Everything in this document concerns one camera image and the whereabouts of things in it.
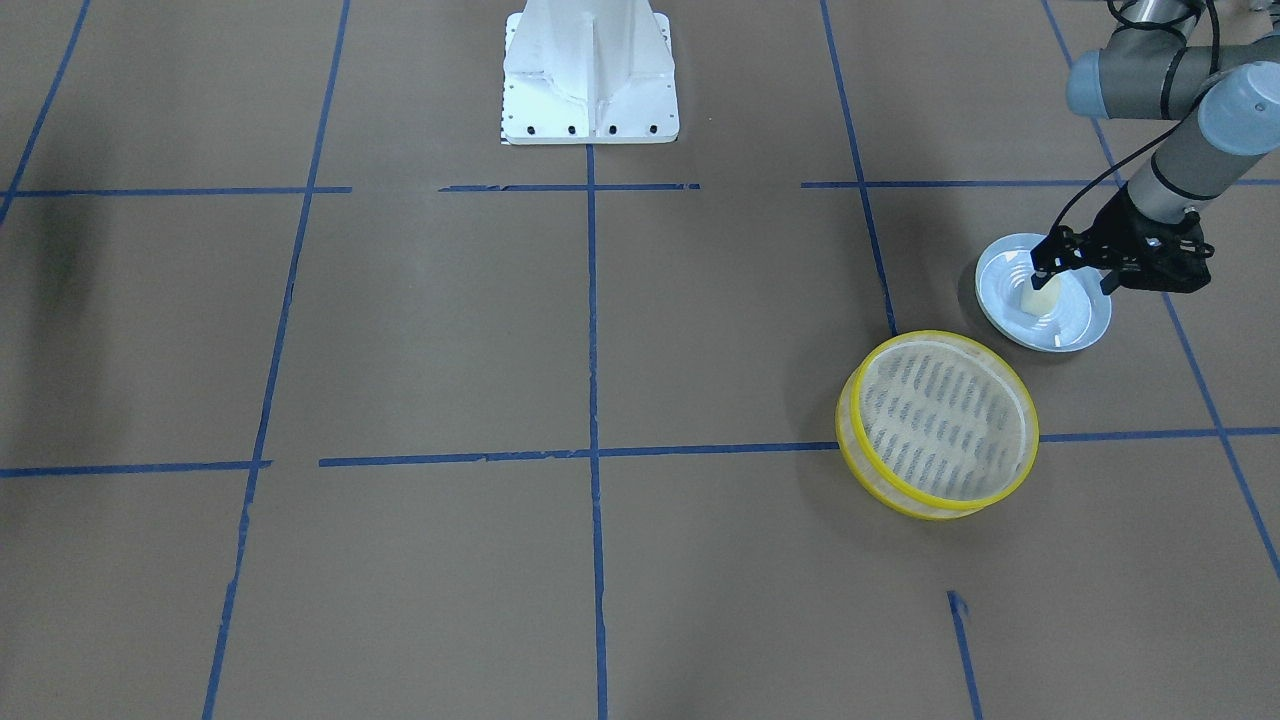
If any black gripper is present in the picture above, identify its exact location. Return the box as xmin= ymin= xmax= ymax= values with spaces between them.
xmin=1030 ymin=187 xmax=1215 ymax=295

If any pale white bun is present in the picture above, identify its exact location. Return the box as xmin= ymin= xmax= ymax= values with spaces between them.
xmin=1018 ymin=275 xmax=1062 ymax=318

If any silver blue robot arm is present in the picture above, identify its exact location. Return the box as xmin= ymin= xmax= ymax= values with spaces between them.
xmin=1029 ymin=1 xmax=1279 ymax=293

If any light blue plate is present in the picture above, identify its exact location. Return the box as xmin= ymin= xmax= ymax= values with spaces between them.
xmin=974 ymin=233 xmax=1112 ymax=354

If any brown paper table cover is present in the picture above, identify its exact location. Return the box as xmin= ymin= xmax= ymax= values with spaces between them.
xmin=3 ymin=1 xmax=1277 ymax=719

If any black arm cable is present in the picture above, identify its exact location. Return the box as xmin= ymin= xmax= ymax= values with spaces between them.
xmin=1046 ymin=0 xmax=1222 ymax=241

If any white camera mast base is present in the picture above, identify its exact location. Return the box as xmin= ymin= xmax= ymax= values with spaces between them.
xmin=500 ymin=1 xmax=681 ymax=146

